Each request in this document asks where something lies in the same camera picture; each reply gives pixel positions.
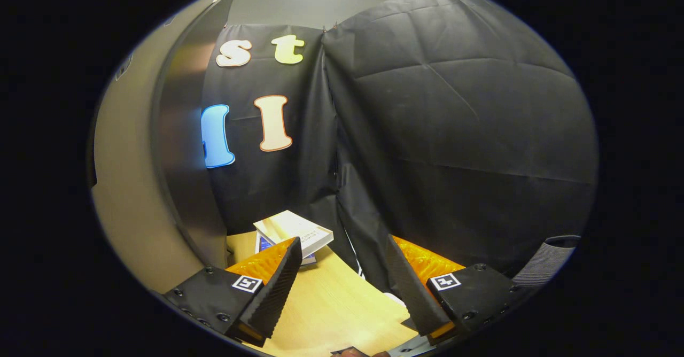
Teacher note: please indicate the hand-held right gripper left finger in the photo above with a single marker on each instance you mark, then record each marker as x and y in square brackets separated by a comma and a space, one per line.
[270, 295]

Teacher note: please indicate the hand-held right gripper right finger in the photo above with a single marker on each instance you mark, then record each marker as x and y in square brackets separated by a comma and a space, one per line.
[414, 293]

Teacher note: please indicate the blue book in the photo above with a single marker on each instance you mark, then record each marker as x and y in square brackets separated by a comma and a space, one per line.
[263, 243]

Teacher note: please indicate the white book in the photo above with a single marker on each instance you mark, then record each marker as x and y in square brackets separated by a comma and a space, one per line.
[294, 230]

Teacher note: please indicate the black backdrop cloth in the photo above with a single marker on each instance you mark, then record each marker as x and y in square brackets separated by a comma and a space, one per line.
[454, 132]

